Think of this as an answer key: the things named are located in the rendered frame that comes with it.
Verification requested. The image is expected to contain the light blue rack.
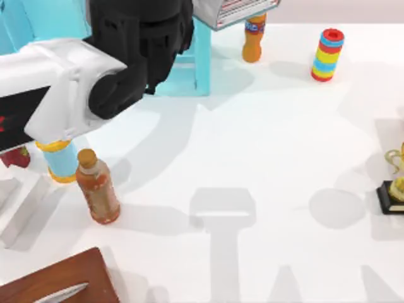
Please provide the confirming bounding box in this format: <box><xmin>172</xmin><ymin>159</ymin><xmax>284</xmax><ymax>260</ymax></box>
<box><xmin>0</xmin><ymin>0</ymin><xmax>212</xmax><ymax>97</ymax></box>

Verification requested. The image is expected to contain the orange bottle with blue label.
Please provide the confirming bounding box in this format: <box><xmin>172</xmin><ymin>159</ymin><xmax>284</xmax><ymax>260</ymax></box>
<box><xmin>242</xmin><ymin>12</ymin><xmax>268</xmax><ymax>63</ymax></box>

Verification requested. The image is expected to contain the red-topped stack of coloured rings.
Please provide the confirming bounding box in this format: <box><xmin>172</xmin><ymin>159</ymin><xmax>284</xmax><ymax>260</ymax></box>
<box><xmin>310</xmin><ymin>28</ymin><xmax>346</xmax><ymax>83</ymax></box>

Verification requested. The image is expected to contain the brown tea bottle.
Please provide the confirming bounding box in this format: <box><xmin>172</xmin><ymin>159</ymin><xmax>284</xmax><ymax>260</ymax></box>
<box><xmin>75</xmin><ymin>148</ymin><xmax>122</xmax><ymax>226</ymax></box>

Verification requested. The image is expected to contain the red toy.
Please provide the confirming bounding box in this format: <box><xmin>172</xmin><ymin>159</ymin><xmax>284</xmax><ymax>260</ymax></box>
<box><xmin>0</xmin><ymin>145</ymin><xmax>32</xmax><ymax>169</ymax></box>

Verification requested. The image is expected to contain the brown wooden box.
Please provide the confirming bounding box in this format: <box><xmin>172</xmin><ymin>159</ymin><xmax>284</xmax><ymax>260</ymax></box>
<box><xmin>0</xmin><ymin>246</ymin><xmax>121</xmax><ymax>303</ymax></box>

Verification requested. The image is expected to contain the gold trophy on black base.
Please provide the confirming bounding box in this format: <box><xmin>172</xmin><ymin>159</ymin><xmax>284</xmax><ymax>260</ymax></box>
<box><xmin>376</xmin><ymin>141</ymin><xmax>404</xmax><ymax>216</ymax></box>

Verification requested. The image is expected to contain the yellow and blue ring stack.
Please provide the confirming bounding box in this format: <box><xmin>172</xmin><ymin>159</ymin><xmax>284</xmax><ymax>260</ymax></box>
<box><xmin>34</xmin><ymin>140</ymin><xmax>80</xmax><ymax>184</ymax></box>

